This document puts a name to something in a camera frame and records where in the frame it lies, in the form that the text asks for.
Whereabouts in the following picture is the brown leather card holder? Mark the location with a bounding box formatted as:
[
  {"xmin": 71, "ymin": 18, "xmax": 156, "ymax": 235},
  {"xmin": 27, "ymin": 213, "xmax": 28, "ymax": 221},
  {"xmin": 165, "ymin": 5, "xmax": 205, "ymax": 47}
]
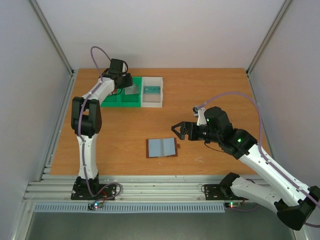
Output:
[{"xmin": 146, "ymin": 137, "xmax": 180, "ymax": 159}]

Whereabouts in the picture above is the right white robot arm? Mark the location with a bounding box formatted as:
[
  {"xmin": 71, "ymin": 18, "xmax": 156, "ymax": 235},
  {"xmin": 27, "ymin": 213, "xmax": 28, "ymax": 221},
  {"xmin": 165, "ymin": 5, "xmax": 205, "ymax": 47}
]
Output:
[{"xmin": 171, "ymin": 106, "xmax": 320, "ymax": 231}]

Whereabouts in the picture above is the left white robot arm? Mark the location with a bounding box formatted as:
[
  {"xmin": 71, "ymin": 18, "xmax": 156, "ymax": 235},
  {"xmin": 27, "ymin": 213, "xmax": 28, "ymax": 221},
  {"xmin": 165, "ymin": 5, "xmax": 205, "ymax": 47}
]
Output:
[{"xmin": 71, "ymin": 58, "xmax": 133, "ymax": 200}]

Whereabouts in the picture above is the teal card in bin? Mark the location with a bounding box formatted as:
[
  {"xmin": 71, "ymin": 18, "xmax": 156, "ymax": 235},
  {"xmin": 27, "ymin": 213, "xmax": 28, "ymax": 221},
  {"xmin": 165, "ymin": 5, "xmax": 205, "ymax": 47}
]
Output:
[{"xmin": 143, "ymin": 85, "xmax": 161, "ymax": 94}]

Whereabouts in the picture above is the green two-compartment bin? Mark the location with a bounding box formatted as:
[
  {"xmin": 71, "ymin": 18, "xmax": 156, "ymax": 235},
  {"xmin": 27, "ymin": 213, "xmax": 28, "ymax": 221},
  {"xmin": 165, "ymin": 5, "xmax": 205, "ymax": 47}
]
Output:
[{"xmin": 100, "ymin": 76, "xmax": 142, "ymax": 108}]

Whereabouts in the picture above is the white translucent bin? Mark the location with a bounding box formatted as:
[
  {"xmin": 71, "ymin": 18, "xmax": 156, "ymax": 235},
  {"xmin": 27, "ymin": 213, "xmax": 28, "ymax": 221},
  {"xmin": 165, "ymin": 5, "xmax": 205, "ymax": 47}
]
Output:
[{"xmin": 140, "ymin": 76, "xmax": 164, "ymax": 108}]

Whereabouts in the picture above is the right green circuit board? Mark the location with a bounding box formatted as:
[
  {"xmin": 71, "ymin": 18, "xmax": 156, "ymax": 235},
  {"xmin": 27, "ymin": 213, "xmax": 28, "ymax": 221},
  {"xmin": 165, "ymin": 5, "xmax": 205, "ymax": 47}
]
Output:
[{"xmin": 224, "ymin": 201, "xmax": 243, "ymax": 209}]

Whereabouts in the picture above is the green circuit board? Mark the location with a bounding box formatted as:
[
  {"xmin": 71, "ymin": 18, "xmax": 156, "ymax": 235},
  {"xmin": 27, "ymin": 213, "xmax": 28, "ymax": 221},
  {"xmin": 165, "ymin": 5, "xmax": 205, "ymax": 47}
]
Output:
[
  {"xmin": 87, "ymin": 202, "xmax": 104, "ymax": 211},
  {"xmin": 224, "ymin": 201, "xmax": 243, "ymax": 209}
]

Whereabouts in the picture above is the left green circuit board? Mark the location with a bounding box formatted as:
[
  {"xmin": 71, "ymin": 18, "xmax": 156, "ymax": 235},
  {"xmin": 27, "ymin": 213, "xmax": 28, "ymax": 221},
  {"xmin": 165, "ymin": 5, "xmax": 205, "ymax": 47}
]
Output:
[{"xmin": 87, "ymin": 202, "xmax": 104, "ymax": 211}]

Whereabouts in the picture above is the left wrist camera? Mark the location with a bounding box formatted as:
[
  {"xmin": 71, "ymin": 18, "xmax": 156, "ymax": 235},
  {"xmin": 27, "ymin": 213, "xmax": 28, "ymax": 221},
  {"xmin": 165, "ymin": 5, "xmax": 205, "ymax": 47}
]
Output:
[{"xmin": 121, "ymin": 61, "xmax": 129, "ymax": 75}]

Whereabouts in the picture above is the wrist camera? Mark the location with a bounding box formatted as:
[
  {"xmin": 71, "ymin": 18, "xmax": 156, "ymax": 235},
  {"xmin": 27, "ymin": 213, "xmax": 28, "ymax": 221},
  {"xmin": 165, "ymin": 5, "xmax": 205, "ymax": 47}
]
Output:
[
  {"xmin": 121, "ymin": 61, "xmax": 129, "ymax": 75},
  {"xmin": 192, "ymin": 107, "xmax": 207, "ymax": 126}
]

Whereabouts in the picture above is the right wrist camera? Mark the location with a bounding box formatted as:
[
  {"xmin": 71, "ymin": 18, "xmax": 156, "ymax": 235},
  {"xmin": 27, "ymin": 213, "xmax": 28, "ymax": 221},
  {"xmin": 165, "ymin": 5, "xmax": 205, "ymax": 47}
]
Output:
[{"xmin": 192, "ymin": 107, "xmax": 207, "ymax": 126}]

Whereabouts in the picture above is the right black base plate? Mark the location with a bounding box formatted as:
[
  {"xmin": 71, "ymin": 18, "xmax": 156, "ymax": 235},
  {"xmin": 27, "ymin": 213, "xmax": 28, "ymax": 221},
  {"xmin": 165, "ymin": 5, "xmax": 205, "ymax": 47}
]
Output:
[{"xmin": 201, "ymin": 184, "xmax": 244, "ymax": 201}]

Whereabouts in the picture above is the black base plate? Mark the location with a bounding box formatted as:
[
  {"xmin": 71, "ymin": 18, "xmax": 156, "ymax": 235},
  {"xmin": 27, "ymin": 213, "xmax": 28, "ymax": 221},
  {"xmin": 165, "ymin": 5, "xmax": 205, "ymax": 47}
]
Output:
[
  {"xmin": 201, "ymin": 184, "xmax": 244, "ymax": 201},
  {"xmin": 70, "ymin": 175, "xmax": 119, "ymax": 201}
]

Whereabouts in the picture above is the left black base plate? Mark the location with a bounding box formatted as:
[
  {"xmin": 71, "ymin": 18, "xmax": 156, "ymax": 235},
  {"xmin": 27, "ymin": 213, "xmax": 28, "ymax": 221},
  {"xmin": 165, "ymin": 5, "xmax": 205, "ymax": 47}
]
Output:
[{"xmin": 70, "ymin": 175, "xmax": 119, "ymax": 201}]

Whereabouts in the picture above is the aluminium rail frame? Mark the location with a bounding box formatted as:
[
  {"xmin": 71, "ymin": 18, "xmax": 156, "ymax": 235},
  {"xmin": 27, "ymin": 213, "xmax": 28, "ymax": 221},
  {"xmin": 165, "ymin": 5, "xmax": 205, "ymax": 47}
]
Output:
[{"xmin": 22, "ymin": 174, "xmax": 224, "ymax": 203}]

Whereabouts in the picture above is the grey slotted cable duct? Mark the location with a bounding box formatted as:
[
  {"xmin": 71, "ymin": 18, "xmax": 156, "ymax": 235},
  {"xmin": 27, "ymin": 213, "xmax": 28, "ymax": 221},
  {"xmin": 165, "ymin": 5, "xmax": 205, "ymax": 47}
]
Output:
[{"xmin": 34, "ymin": 202, "xmax": 225, "ymax": 214}]

